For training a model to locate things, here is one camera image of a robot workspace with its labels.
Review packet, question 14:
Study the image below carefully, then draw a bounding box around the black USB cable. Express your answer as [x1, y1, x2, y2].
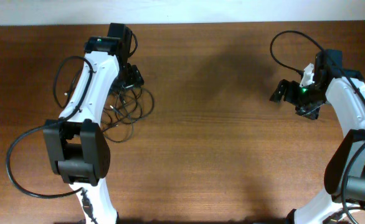
[109, 85, 155, 125]

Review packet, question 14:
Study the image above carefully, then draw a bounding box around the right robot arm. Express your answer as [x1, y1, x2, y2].
[270, 49, 365, 223]

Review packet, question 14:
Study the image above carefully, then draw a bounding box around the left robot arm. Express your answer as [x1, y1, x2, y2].
[43, 23, 144, 223]

